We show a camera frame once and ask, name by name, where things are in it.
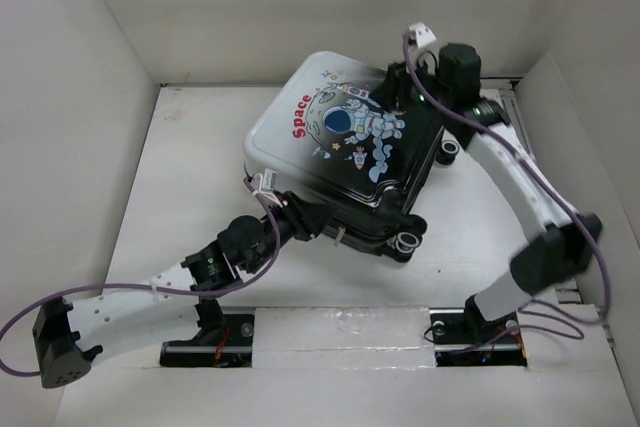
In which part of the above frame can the white foam base cover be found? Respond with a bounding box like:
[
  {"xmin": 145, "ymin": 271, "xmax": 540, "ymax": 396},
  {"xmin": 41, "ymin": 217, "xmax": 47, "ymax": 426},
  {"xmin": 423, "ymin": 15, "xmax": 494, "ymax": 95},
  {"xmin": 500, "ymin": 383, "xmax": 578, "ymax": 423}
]
[{"xmin": 252, "ymin": 307, "xmax": 435, "ymax": 371}]

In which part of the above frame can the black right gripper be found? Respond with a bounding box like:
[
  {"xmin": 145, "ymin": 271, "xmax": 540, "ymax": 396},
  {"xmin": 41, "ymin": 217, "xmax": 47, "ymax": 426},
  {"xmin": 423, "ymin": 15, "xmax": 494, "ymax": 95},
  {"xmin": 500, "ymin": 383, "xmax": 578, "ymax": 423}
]
[{"xmin": 366, "ymin": 51, "xmax": 452, "ymax": 114}]

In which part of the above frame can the black white space suitcase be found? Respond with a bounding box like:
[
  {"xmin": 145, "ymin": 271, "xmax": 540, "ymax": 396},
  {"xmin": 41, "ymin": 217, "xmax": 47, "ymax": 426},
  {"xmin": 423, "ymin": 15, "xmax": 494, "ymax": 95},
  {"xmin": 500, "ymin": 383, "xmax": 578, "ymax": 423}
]
[{"xmin": 244, "ymin": 51, "xmax": 460, "ymax": 263}]

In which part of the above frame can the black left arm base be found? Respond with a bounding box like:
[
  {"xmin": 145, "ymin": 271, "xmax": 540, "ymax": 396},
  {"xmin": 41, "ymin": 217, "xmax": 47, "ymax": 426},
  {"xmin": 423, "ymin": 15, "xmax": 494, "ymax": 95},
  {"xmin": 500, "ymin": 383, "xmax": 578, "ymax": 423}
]
[{"xmin": 159, "ymin": 299, "xmax": 256, "ymax": 368}]

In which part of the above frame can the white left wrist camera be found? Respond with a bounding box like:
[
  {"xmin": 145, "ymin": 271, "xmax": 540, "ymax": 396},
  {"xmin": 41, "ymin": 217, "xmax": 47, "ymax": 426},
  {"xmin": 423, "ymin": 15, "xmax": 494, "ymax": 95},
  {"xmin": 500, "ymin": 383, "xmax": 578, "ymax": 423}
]
[{"xmin": 249, "ymin": 168, "xmax": 276, "ymax": 197}]

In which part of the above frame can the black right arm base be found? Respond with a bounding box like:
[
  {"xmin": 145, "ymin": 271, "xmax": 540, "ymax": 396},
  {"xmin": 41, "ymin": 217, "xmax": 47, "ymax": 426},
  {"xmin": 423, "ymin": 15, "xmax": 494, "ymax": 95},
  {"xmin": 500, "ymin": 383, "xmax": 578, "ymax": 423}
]
[{"xmin": 423, "ymin": 308, "xmax": 527, "ymax": 367}]

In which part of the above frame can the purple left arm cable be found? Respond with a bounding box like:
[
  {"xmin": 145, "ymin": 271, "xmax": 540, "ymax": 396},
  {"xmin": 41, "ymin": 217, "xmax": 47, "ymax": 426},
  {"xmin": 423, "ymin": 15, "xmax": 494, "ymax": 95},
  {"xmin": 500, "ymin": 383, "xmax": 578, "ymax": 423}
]
[{"xmin": 0, "ymin": 191, "xmax": 281, "ymax": 378}]

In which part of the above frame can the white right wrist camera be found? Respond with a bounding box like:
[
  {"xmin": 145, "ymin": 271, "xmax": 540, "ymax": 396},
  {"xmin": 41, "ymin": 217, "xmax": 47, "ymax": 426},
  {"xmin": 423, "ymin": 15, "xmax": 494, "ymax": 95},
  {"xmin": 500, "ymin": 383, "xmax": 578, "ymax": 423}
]
[{"xmin": 408, "ymin": 22, "xmax": 437, "ymax": 49}]

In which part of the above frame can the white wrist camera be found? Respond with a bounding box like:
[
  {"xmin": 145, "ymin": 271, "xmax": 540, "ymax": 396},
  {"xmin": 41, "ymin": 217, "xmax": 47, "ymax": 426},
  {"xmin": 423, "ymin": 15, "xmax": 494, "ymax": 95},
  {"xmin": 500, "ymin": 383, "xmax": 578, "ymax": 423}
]
[
  {"xmin": 408, "ymin": 22, "xmax": 437, "ymax": 49},
  {"xmin": 249, "ymin": 168, "xmax": 276, "ymax": 197}
]

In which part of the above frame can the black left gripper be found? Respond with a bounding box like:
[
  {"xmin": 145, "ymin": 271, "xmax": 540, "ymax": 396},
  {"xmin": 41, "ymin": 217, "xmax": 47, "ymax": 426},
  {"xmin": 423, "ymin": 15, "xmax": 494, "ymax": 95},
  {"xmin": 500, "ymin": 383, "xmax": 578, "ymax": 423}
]
[{"xmin": 245, "ymin": 191, "xmax": 336, "ymax": 274}]

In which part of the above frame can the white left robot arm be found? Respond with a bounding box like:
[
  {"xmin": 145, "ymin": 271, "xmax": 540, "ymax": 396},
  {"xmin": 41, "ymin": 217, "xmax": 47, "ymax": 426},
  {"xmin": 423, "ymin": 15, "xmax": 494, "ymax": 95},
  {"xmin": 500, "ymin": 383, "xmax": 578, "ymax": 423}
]
[{"xmin": 32, "ymin": 191, "xmax": 334, "ymax": 389}]

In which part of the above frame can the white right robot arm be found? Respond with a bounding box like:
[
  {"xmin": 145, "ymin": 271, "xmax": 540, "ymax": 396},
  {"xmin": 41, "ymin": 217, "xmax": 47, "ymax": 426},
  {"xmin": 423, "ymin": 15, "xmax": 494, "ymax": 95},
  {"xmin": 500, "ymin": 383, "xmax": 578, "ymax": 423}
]
[{"xmin": 373, "ymin": 38, "xmax": 611, "ymax": 341}]

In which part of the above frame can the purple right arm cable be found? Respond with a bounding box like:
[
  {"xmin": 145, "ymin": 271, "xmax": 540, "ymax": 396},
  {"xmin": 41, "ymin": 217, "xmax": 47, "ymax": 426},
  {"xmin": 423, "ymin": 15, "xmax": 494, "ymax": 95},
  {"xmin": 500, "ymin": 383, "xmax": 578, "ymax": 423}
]
[{"xmin": 401, "ymin": 34, "xmax": 614, "ymax": 353}]

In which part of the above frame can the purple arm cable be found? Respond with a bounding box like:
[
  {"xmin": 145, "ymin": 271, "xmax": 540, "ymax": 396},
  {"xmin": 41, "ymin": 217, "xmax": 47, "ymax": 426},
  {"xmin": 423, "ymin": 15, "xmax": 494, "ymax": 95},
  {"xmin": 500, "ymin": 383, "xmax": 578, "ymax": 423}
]
[
  {"xmin": 0, "ymin": 191, "xmax": 281, "ymax": 378},
  {"xmin": 401, "ymin": 34, "xmax": 614, "ymax": 353}
]

